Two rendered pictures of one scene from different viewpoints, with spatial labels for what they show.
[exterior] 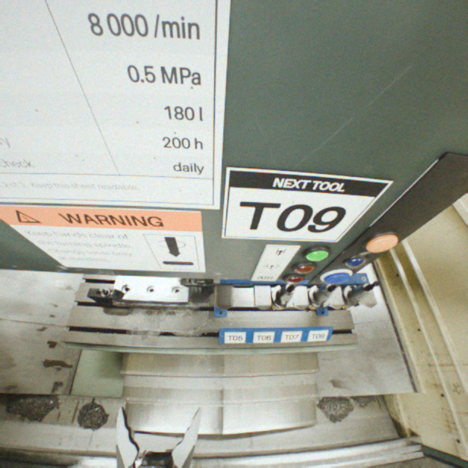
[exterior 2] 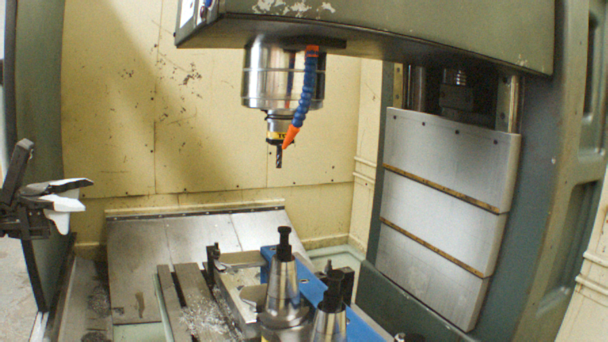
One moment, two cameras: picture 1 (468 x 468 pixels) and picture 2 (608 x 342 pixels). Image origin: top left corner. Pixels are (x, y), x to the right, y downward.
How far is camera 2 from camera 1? 0.63 m
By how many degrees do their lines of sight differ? 69
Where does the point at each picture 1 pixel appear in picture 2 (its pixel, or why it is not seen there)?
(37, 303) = not seen: hidden behind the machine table
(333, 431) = not seen: outside the picture
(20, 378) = (121, 279)
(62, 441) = (70, 324)
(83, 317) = (186, 272)
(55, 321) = not seen: hidden behind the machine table
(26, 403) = (102, 295)
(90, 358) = (154, 331)
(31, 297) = (197, 258)
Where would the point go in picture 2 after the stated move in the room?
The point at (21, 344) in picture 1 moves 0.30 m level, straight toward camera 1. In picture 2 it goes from (150, 269) to (155, 308)
